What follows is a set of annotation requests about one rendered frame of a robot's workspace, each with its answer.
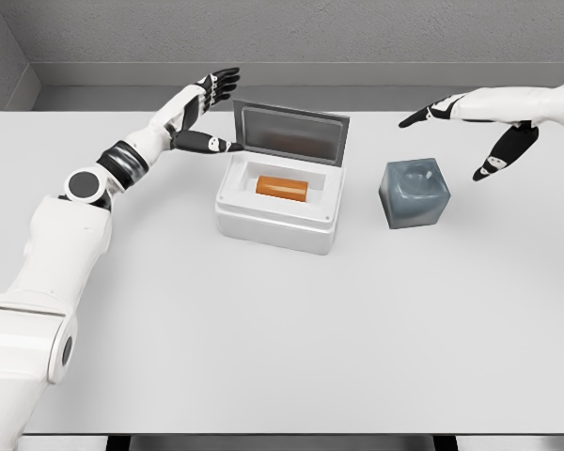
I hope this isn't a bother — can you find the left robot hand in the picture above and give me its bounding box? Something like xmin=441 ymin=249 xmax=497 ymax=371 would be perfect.
xmin=151 ymin=66 xmax=245 ymax=155

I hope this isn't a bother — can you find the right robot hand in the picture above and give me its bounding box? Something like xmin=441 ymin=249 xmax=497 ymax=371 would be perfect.
xmin=398 ymin=86 xmax=549 ymax=182

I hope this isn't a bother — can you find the grey-blue cube block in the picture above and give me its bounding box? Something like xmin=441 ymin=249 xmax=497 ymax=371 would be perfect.
xmin=378 ymin=157 xmax=452 ymax=231

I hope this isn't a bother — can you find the orange cylinder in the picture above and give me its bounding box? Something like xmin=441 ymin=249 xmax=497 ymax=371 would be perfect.
xmin=255 ymin=175 xmax=309 ymax=203

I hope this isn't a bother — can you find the white box with hinged lid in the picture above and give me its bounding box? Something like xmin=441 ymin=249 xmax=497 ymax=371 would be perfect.
xmin=214 ymin=98 xmax=351 ymax=257

